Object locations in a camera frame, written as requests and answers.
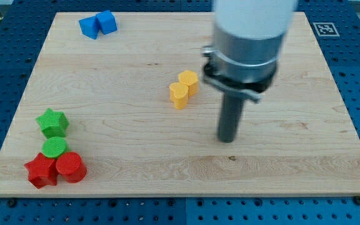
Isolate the green cylinder block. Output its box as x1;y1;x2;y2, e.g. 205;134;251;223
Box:
42;136;69;159

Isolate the yellow hexagon block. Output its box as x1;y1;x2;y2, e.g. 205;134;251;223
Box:
178;70;199;97

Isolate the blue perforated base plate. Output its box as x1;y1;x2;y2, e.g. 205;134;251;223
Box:
0;0;360;224

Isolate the blue triangle block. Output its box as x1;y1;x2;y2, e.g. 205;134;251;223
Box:
79;16;99;39

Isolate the green star block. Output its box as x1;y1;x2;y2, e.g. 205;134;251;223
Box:
35;108;69;139

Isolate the red cylinder block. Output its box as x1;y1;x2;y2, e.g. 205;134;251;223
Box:
56;151;88;183

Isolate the white fiducial marker tag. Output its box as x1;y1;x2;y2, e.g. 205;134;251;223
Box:
313;22;339;37

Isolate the yellow heart block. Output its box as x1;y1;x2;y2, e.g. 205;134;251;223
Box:
169;82;189;109

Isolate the light wooden board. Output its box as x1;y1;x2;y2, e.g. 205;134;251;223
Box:
0;12;360;198

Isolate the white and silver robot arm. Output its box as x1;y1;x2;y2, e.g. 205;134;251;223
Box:
201;0;298;102

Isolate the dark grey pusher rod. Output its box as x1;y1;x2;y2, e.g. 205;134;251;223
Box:
217;94;244;143

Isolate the blue cube block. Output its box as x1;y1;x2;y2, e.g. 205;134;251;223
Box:
96;10;118;34

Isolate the red star block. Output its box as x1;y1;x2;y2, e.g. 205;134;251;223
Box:
24;152;58;189

